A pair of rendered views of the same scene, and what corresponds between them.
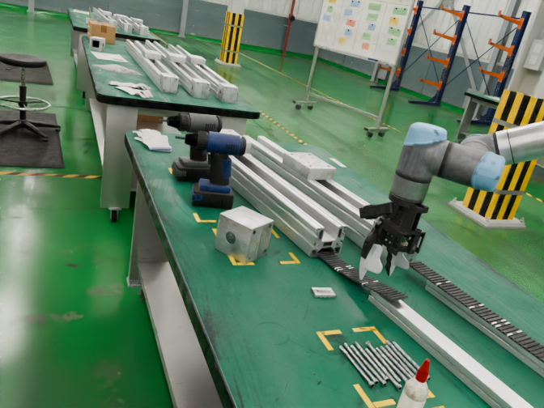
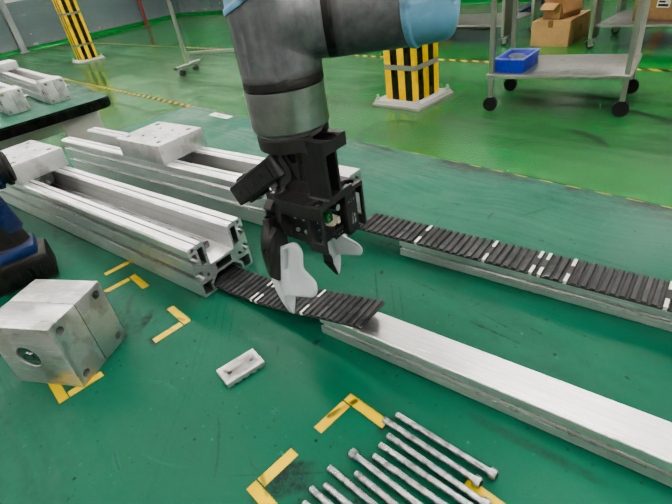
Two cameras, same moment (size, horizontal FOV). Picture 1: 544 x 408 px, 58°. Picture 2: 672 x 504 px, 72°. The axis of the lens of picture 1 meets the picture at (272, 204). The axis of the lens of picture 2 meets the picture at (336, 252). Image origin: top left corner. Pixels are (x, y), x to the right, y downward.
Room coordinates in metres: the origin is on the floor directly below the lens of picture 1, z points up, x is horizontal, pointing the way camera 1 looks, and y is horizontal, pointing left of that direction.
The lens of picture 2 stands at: (0.55, -0.20, 1.18)
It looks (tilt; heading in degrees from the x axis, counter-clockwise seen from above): 33 degrees down; 347
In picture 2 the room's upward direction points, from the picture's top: 10 degrees counter-clockwise
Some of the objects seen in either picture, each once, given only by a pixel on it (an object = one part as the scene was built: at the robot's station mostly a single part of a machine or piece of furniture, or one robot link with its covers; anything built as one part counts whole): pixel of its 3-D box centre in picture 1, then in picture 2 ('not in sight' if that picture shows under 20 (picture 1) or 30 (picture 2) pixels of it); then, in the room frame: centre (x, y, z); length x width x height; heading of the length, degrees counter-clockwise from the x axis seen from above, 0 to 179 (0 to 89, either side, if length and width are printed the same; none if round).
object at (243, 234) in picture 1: (246, 232); (65, 324); (1.09, 0.05, 0.83); 0.11 x 0.10 x 0.10; 149
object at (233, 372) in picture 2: (323, 292); (241, 367); (0.96, -0.15, 0.78); 0.05 x 0.03 x 0.01; 109
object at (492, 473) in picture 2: (410, 359); (442, 443); (0.78, -0.32, 0.78); 0.11 x 0.01 x 0.01; 29
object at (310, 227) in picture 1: (257, 183); (92, 207); (1.49, 0.06, 0.82); 0.80 x 0.10 x 0.09; 34
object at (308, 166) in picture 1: (308, 169); (163, 147); (1.59, -0.10, 0.87); 0.16 x 0.11 x 0.07; 34
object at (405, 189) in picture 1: (410, 187); (290, 106); (0.99, -0.28, 1.06); 0.08 x 0.08 x 0.05
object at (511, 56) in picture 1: (438, 55); not in sight; (11.40, -2.92, 1.10); 3.30 x 0.90 x 2.20; 26
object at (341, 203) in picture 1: (304, 182); (171, 168); (1.59, -0.10, 0.82); 0.80 x 0.10 x 0.09; 34
